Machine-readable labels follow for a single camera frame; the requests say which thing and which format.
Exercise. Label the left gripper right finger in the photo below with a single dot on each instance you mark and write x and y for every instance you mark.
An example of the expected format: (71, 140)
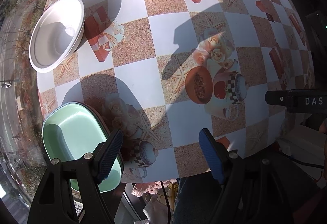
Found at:
(251, 178)

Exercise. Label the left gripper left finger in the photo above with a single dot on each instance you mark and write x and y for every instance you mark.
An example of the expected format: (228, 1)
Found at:
(53, 201)

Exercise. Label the green square plate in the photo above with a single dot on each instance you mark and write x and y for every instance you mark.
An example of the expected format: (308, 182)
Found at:
(59, 133)

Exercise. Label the white paper bowl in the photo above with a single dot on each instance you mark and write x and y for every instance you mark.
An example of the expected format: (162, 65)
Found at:
(56, 35)

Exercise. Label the pink square plate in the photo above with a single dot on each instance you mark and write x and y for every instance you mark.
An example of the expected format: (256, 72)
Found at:
(92, 129)

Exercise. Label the patterned checkered tablecloth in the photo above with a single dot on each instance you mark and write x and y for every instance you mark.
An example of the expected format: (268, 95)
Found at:
(161, 70)

